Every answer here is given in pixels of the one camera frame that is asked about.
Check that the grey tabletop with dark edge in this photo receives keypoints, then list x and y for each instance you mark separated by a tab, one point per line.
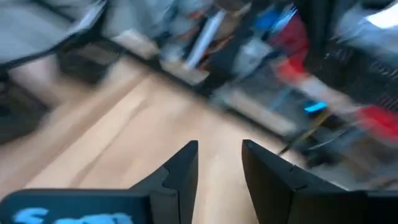
34	28

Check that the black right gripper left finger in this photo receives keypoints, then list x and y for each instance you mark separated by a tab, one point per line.
177	189

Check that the small red object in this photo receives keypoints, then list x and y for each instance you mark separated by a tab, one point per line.
379	123

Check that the large red object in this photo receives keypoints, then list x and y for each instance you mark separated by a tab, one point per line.
292	43

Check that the black upright post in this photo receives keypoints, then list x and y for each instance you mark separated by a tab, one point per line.
314	28

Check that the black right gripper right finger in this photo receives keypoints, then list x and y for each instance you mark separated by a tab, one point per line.
273	193

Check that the white pole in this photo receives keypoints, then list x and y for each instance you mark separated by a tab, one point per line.
203	39

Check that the thin yellow stick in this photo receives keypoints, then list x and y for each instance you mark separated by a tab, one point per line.
304	133

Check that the bright blue small object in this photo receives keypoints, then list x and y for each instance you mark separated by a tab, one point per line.
315	107

